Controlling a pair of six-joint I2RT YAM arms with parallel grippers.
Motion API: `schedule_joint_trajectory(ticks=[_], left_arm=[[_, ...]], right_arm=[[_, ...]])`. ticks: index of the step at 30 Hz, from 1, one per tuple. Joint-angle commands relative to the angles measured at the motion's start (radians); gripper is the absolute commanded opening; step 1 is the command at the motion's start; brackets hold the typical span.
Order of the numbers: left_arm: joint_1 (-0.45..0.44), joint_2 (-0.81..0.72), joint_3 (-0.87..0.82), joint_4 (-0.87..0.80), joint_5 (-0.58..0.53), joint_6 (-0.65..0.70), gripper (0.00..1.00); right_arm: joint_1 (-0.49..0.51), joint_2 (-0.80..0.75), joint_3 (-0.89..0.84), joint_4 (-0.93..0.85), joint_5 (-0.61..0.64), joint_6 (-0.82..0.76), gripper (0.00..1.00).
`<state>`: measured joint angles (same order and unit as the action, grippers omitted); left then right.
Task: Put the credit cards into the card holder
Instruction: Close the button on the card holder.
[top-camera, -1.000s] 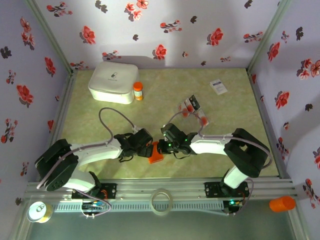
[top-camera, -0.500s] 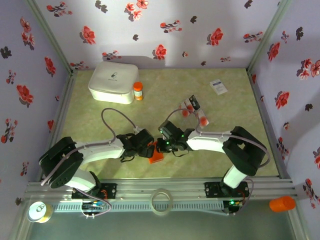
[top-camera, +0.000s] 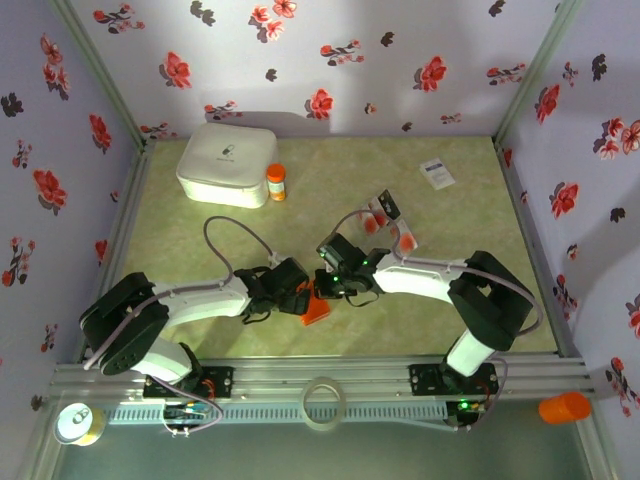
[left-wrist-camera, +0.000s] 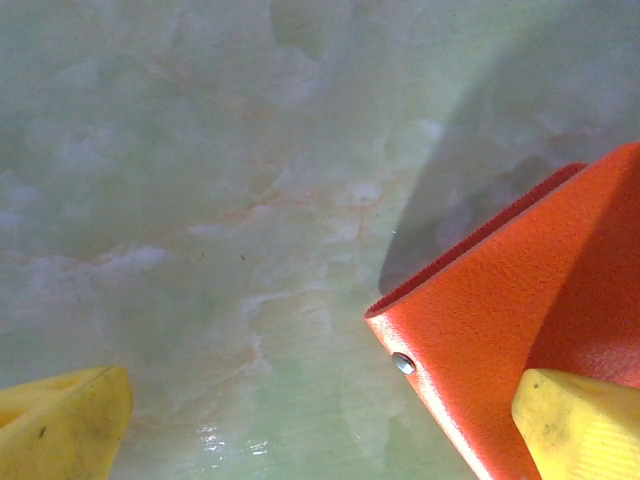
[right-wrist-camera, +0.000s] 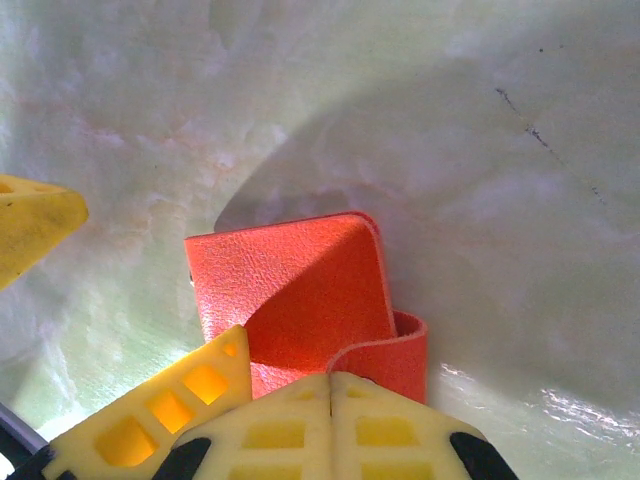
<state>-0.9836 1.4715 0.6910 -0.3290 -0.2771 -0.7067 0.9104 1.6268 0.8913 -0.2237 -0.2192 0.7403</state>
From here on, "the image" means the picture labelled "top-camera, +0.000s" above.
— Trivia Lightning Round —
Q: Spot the white pill case box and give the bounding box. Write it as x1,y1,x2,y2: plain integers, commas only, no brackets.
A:
175,122,279,210

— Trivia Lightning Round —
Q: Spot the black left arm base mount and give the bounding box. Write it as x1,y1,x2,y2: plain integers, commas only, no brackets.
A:
143,366,236,401

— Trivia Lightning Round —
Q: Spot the aluminium corner post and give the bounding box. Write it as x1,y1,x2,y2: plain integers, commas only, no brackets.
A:
492,0,581,146
49,0,151,151

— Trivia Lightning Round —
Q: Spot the clear tape roll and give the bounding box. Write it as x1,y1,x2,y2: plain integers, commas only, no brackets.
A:
302,377,347,431

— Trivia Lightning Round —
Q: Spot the lavender right arm cable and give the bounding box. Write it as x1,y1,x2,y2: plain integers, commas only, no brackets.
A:
329,209,546,339

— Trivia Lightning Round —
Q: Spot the orange pill bottle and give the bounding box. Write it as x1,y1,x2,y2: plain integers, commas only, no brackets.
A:
265,163,288,202

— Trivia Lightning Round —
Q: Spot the green circuit board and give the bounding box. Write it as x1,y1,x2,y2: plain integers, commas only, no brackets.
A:
164,403,211,421
447,399,489,417

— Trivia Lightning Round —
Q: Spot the orange card holder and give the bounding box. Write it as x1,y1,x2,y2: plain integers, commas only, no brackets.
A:
298,280,332,327

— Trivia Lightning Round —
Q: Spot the orange plastic cup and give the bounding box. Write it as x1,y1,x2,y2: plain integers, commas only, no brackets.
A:
538,392,592,425

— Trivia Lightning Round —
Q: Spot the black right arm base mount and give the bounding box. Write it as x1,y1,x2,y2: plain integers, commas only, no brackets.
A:
408,363,500,399

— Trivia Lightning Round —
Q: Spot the lavender base cable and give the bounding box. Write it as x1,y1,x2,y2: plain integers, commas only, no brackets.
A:
447,357,511,434
149,387,226,437

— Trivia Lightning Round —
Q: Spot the slotted grey cable duct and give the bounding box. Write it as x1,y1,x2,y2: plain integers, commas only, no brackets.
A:
107,402,447,426

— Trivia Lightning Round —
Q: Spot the aluminium side rail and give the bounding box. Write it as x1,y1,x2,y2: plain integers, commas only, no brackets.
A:
492,137,584,359
87,138,157,361

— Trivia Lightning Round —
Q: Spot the long aluminium frame rail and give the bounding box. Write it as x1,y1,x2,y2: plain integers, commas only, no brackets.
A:
49,352,599,404

